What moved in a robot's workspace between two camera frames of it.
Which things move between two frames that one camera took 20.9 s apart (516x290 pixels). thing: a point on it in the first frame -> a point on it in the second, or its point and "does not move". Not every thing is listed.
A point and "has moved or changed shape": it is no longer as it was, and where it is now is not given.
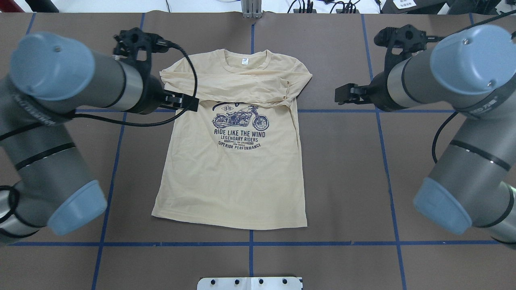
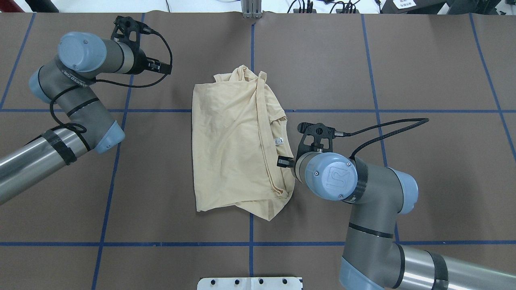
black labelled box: [410, 7] does not move
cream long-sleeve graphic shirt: [238, 162] has moved or changed shape
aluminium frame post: [251, 9] does not move
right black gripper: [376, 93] -> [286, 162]
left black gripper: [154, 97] -> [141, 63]
